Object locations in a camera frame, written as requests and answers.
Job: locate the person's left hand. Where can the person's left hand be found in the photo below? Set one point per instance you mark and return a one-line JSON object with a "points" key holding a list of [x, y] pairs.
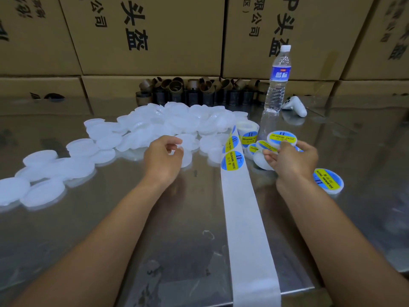
{"points": [[161, 161]]}

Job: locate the person's right hand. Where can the person's right hand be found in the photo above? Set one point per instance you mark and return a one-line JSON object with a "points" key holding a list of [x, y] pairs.
{"points": [[292, 161]]}

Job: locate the pile of white plastic lids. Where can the pile of white plastic lids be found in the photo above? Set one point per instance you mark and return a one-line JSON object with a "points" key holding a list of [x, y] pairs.
{"points": [[128, 128]]}

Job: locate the sticker roll with backing strip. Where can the sticker roll with backing strip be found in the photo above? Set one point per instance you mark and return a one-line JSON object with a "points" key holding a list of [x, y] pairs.
{"points": [[249, 252]]}

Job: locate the person's right forearm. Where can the person's right forearm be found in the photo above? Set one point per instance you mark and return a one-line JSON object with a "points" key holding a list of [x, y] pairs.
{"points": [[345, 252]]}

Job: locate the person's left forearm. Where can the person's left forearm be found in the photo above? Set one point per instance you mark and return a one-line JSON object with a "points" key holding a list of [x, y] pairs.
{"points": [[89, 255]]}

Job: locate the white handheld controller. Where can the white handheld controller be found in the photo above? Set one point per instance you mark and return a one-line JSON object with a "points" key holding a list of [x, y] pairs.
{"points": [[294, 106]]}

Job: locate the row of dark cardboard tubes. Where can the row of dark cardboard tubes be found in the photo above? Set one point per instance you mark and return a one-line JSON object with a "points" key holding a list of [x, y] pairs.
{"points": [[185, 92]]}

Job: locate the clear plastic water bottle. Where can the clear plastic water bottle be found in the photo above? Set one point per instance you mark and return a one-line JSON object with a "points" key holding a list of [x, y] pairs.
{"points": [[278, 81]]}

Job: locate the stack of brown cardboard boxes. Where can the stack of brown cardboard boxes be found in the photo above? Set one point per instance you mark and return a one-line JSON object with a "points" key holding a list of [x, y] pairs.
{"points": [[153, 35]]}

